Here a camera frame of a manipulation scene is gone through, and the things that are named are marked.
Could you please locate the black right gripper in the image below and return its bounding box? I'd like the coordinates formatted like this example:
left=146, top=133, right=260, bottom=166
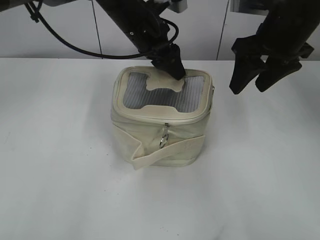
left=229, top=9, right=314, bottom=95

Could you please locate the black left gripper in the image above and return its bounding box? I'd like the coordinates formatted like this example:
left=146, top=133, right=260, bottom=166
left=117, top=4, right=186, bottom=80

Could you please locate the cream zippered lunch bag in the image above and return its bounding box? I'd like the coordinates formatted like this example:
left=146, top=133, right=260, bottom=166
left=111, top=66, right=214, bottom=170

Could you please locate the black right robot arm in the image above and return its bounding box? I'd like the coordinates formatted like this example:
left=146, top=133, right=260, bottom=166
left=229, top=0, right=320, bottom=95

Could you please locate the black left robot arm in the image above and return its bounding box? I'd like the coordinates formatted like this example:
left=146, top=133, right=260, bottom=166
left=0, top=0, right=188, bottom=80

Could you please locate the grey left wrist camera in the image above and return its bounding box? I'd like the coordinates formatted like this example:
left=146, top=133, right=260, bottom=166
left=167, top=0, right=188, bottom=14

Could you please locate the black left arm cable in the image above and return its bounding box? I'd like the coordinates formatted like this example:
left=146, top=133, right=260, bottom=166
left=23, top=0, right=181, bottom=59

